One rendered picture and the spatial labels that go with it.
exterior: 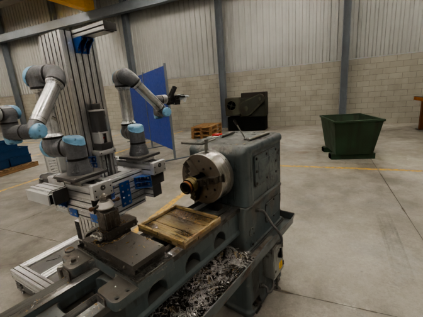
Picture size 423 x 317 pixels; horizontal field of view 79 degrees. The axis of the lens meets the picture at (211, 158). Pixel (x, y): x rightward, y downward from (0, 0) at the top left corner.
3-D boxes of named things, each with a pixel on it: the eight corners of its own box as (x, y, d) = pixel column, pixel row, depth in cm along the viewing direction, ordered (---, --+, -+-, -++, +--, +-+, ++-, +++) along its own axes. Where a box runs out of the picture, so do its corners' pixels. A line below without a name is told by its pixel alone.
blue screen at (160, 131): (127, 141, 996) (117, 78, 938) (147, 139, 1032) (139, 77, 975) (160, 162, 642) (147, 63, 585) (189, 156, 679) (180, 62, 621)
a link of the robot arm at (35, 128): (77, 73, 153) (48, 143, 130) (61, 75, 155) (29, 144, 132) (64, 57, 143) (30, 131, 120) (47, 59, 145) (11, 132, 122)
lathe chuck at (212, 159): (191, 190, 177) (191, 146, 167) (230, 204, 159) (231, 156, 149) (182, 195, 170) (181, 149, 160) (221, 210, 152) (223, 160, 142)
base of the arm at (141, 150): (125, 155, 199) (123, 143, 197) (140, 151, 212) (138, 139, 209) (139, 156, 191) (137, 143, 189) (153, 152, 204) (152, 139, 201)
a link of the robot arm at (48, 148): (62, 159, 154) (39, 62, 140) (39, 160, 156) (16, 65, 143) (75, 154, 165) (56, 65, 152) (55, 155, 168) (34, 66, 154)
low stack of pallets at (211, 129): (203, 133, 1065) (202, 122, 1054) (223, 133, 1036) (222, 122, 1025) (191, 139, 952) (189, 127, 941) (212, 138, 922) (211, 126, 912)
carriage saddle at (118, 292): (114, 237, 139) (112, 227, 138) (175, 266, 111) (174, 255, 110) (55, 268, 116) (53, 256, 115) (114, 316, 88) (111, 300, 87)
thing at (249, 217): (238, 256, 255) (233, 173, 234) (284, 273, 226) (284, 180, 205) (199, 295, 209) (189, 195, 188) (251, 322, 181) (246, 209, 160)
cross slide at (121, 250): (110, 229, 136) (108, 221, 135) (165, 254, 110) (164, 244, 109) (78, 244, 123) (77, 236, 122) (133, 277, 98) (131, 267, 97)
